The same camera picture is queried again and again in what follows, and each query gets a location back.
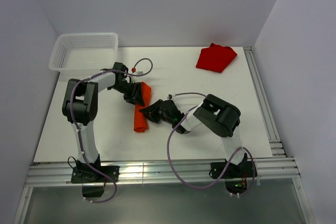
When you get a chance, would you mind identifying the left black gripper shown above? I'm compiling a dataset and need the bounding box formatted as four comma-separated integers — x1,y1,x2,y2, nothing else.
111,81,144,107

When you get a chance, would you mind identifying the orange t-shirt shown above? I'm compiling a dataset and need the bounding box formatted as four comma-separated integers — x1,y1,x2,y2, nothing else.
133,82,153,133

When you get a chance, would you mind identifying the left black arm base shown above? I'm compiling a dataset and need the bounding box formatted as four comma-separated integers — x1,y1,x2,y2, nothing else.
71,166,120,198

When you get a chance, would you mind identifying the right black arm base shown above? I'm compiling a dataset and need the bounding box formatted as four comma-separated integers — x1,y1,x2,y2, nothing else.
209,161,258,190

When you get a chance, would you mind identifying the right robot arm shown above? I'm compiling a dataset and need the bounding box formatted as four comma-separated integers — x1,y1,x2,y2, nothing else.
140,94,247,177

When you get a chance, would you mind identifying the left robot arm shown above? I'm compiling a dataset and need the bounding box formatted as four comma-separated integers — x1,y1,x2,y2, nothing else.
62,62,145,182

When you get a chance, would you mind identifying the white perforated plastic basket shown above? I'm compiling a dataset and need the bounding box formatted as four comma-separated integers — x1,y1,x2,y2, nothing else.
49,33,119,75

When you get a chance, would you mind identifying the red folded t-shirt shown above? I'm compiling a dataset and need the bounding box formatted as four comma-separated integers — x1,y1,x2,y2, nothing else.
196,43,237,73

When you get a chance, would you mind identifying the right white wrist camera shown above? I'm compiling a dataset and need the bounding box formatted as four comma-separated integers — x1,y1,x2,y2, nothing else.
168,94,177,101

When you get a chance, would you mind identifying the aluminium front rail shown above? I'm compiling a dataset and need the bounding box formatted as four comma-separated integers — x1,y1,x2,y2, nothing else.
24,157,300,187

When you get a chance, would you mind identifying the aluminium side rail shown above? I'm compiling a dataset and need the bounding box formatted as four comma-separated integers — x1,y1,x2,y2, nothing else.
243,47,287,158

